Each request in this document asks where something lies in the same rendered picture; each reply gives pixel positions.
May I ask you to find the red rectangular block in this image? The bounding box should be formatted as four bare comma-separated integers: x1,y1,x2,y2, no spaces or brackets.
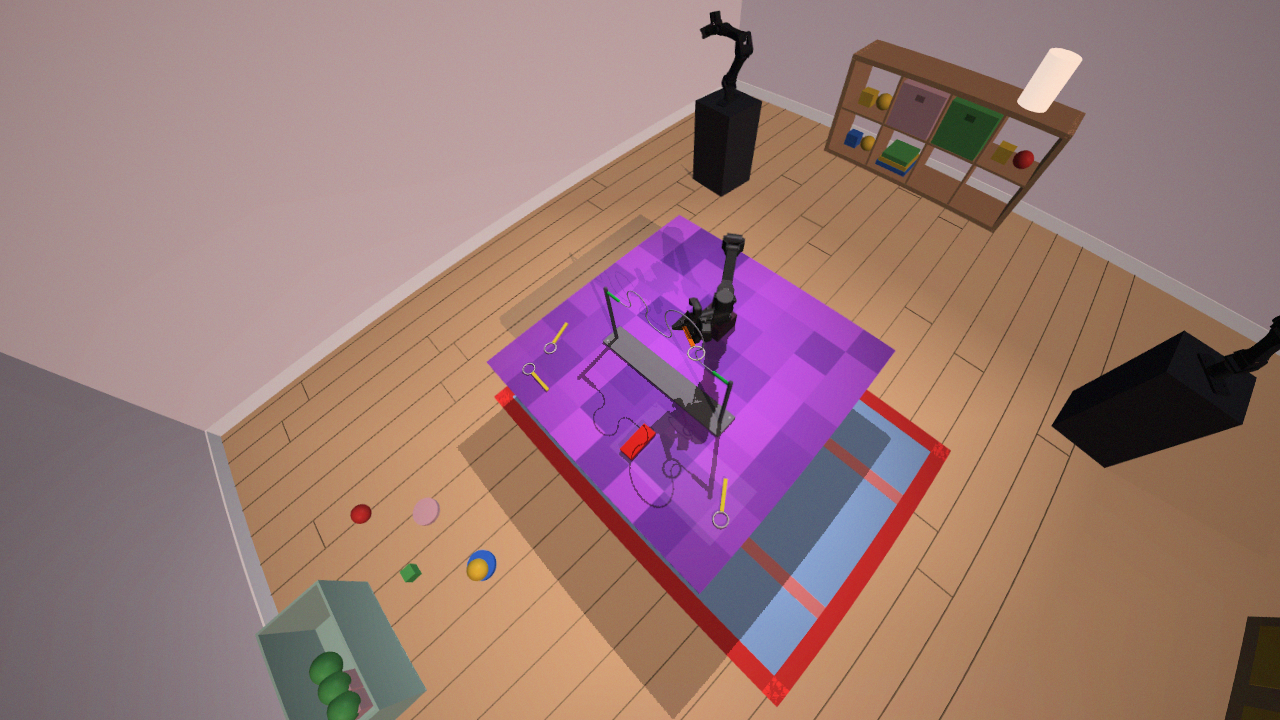
620,424,657,460

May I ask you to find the orange-brown long handle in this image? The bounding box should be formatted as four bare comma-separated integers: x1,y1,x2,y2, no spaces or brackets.
682,325,707,361

